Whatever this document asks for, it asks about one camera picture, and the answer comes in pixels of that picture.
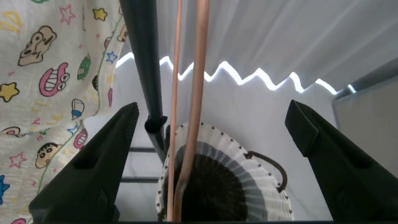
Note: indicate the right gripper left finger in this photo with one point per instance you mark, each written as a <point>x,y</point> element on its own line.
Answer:
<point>87,193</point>

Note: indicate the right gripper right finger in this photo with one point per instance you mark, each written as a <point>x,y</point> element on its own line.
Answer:
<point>367,193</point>

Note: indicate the cream printed garment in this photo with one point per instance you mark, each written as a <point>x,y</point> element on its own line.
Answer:
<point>46,93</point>

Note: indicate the pink clothes hanger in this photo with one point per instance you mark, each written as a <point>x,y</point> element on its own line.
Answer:
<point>199,77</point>

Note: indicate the white laundry basket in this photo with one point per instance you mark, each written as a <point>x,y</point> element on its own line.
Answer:
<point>248,161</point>

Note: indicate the black clothes rack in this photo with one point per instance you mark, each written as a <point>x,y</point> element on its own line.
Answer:
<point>146,62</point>

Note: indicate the white curtain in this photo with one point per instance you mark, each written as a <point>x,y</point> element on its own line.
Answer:
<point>280,31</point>

